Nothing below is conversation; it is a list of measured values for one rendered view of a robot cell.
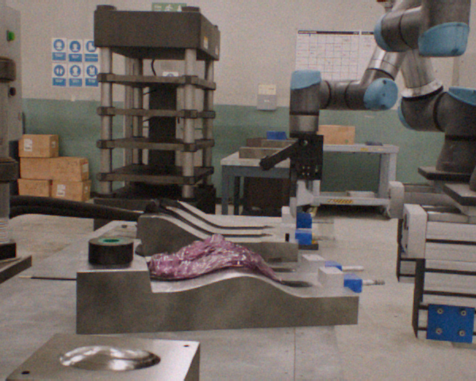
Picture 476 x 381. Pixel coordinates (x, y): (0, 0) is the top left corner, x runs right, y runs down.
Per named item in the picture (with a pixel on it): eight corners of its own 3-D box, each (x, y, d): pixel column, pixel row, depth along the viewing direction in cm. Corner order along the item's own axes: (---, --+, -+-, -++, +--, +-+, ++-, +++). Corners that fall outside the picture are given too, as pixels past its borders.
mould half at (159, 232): (297, 255, 168) (299, 206, 167) (297, 281, 143) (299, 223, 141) (117, 246, 173) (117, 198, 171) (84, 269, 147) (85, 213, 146)
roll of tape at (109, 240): (133, 254, 116) (133, 236, 116) (134, 264, 108) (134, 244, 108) (89, 254, 115) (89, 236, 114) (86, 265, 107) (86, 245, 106)
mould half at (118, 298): (312, 286, 139) (314, 237, 138) (358, 325, 114) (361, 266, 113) (82, 291, 129) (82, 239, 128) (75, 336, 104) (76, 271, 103)
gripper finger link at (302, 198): (313, 217, 152) (314, 180, 153) (289, 216, 152) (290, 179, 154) (312, 219, 155) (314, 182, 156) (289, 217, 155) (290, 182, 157)
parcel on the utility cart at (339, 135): (348, 149, 758) (349, 125, 754) (354, 150, 725) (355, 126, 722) (314, 148, 757) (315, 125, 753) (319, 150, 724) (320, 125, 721)
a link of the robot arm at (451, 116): (473, 136, 164) (477, 83, 162) (430, 134, 175) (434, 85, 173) (500, 136, 171) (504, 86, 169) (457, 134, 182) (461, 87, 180)
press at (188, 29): (220, 219, 697) (224, 31, 670) (195, 248, 545) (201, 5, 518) (137, 215, 707) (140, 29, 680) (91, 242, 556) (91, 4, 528)
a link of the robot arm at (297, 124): (288, 115, 152) (289, 115, 160) (287, 133, 152) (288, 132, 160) (320, 116, 151) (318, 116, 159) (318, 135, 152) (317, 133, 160)
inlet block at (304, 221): (332, 227, 161) (333, 208, 159) (333, 235, 156) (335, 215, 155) (282, 225, 162) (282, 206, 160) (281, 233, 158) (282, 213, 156)
